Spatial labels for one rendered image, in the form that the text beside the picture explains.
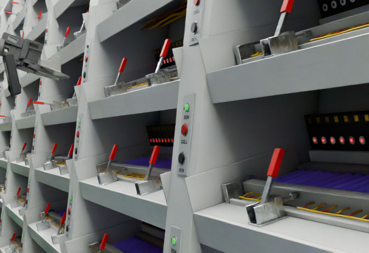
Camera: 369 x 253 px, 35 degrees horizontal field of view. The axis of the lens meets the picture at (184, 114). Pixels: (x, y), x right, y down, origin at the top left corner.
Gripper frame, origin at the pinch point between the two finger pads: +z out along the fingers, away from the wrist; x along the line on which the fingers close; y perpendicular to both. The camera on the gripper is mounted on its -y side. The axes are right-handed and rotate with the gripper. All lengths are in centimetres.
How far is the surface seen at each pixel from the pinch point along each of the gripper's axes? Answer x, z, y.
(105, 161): -25.2, 12.0, -20.7
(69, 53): 9.1, 1.2, 9.6
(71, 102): -0.6, 4.2, -6.1
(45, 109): 44.8, 4.8, -5.8
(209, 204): -95, 9, -25
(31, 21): 115, -3, 40
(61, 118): 11.1, 4.9, -10.4
